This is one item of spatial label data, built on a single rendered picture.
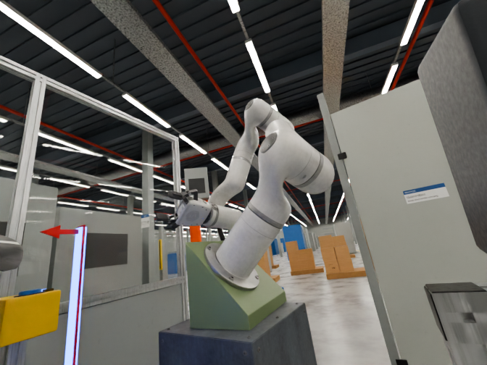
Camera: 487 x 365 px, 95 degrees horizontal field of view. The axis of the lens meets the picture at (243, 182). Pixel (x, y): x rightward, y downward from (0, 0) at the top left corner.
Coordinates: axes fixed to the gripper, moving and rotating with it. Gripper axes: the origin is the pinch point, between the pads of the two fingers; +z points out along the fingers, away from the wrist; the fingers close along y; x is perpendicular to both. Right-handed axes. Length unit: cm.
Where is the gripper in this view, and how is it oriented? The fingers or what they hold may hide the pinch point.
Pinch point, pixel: (165, 206)
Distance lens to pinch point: 76.4
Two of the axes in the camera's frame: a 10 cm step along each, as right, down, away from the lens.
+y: -5.4, 8.0, 2.8
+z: -7.1, -2.6, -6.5
